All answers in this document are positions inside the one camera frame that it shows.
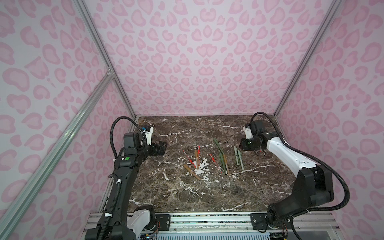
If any dark green pen short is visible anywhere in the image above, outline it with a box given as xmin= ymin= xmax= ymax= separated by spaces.
xmin=219 ymin=152 xmax=227 ymax=174

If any gold pen thin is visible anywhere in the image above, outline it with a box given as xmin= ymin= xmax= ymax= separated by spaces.
xmin=223 ymin=154 xmax=230 ymax=176

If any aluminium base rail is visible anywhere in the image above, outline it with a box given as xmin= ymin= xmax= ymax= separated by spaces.
xmin=80 ymin=209 xmax=343 ymax=240

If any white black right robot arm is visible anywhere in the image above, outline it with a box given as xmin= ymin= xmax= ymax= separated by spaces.
xmin=240 ymin=120 xmax=334 ymax=227

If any right black corrugated cable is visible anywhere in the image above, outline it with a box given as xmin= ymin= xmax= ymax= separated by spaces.
xmin=250 ymin=111 xmax=351 ymax=212

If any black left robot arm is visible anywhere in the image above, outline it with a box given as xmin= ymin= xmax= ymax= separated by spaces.
xmin=85 ymin=133 xmax=168 ymax=240

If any left black corrugated cable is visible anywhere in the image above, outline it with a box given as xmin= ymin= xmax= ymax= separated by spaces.
xmin=109 ymin=116 xmax=145 ymax=160

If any light green pen left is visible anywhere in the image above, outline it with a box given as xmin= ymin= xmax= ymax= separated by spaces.
xmin=234 ymin=146 xmax=240 ymax=166

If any gold pen upper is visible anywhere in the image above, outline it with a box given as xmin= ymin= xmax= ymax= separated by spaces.
xmin=195 ymin=149 xmax=200 ymax=170

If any light green pen right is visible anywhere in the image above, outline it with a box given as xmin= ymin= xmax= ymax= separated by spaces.
xmin=237 ymin=150 xmax=245 ymax=170

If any dark green pen long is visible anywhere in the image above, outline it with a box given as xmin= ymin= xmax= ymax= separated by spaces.
xmin=213 ymin=138 xmax=225 ymax=155

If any black corrugated cable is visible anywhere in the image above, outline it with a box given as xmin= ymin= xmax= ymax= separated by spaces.
xmin=250 ymin=111 xmax=351 ymax=212
xmin=109 ymin=116 xmax=145 ymax=160

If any aluminium frame diagonal left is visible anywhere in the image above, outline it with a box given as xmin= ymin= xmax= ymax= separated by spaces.
xmin=1 ymin=73 xmax=115 ymax=240

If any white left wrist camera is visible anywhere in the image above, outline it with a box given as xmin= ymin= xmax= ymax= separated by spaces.
xmin=142 ymin=126 xmax=154 ymax=146

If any gold pen lower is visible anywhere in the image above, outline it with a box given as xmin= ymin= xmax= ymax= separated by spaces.
xmin=183 ymin=165 xmax=201 ymax=180

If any light green pen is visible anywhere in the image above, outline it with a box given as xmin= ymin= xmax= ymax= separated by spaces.
xmin=237 ymin=150 xmax=245 ymax=170
xmin=234 ymin=146 xmax=240 ymax=166

